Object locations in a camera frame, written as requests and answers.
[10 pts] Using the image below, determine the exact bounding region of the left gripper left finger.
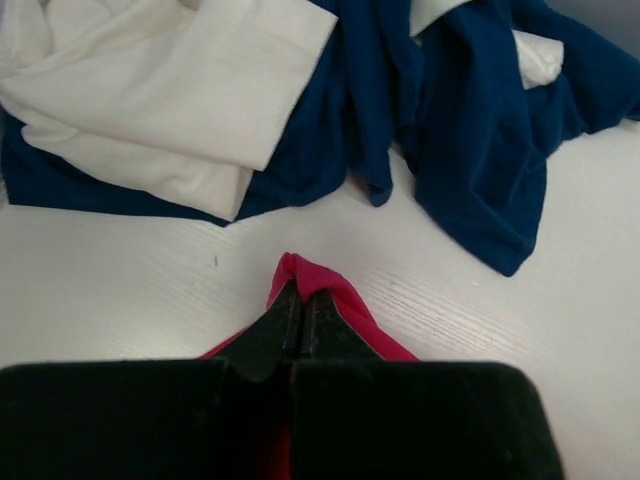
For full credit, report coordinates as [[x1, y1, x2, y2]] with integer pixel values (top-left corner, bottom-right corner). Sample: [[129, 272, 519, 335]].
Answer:
[[1, 282, 302, 479]]

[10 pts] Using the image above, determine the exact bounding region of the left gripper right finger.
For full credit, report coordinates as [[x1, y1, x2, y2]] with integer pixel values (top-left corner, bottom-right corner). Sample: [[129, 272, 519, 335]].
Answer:
[[291, 292, 567, 480]]

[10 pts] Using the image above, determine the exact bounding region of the pink t shirt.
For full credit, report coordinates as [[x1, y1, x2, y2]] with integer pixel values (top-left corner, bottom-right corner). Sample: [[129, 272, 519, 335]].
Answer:
[[204, 253, 416, 479]]

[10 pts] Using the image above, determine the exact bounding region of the white t shirt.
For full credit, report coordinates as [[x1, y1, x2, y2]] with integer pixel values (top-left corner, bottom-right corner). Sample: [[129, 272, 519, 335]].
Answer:
[[0, 0, 566, 224]]

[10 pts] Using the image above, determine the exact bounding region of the navy blue t shirt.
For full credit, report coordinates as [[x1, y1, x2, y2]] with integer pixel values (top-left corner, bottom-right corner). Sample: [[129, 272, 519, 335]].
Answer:
[[0, 0, 640, 278]]

